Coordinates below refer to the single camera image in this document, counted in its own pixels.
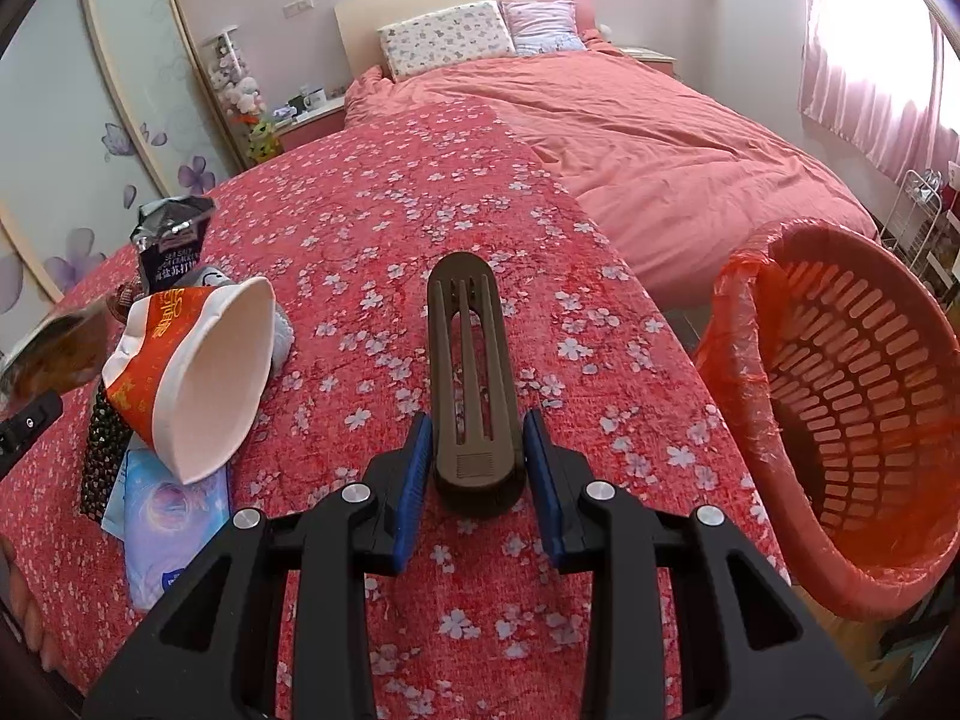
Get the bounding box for green plush toy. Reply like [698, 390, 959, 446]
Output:
[246, 116, 282, 166]

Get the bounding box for pale wooden nightstand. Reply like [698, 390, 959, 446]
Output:
[619, 45, 680, 80]

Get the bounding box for pink striped pillow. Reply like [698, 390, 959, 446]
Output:
[499, 0, 587, 55]

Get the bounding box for red floral blanket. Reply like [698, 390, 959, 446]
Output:
[0, 101, 788, 720]

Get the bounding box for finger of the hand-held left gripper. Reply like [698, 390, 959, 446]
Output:
[0, 390, 65, 481]

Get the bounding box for light blue packet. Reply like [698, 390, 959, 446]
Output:
[101, 442, 232, 612]

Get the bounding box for pink curtain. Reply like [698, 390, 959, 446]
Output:
[796, 0, 960, 181]

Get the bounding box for orange and white paper cup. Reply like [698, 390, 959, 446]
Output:
[101, 276, 275, 486]

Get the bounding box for bed with red cover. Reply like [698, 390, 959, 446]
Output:
[343, 28, 878, 308]

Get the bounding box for wardrobe door with purple flowers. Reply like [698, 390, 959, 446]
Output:
[0, 0, 248, 301]

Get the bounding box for stuffed toys on stand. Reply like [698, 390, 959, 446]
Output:
[202, 26, 263, 125]

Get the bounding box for white wire rack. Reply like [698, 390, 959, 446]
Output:
[877, 169, 946, 293]

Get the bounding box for brown foil snack packet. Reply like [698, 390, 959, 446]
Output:
[0, 296, 121, 410]

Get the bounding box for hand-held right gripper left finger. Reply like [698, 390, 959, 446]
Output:
[82, 412, 436, 720]

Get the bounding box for pink nightstand with clutter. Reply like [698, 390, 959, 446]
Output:
[274, 94, 347, 158]

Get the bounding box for brown slotted plastic piece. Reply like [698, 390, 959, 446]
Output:
[426, 253, 526, 518]

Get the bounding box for dark blue cracker packet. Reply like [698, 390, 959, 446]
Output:
[131, 195, 218, 295]

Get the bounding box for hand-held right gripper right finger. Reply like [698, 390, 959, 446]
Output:
[523, 410, 875, 720]

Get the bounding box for pink plastic basket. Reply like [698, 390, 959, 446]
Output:
[694, 219, 960, 623]

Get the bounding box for white floral pillow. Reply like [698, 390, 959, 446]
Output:
[377, 0, 517, 82]

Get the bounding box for black patterned packet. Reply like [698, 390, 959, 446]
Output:
[79, 379, 136, 522]

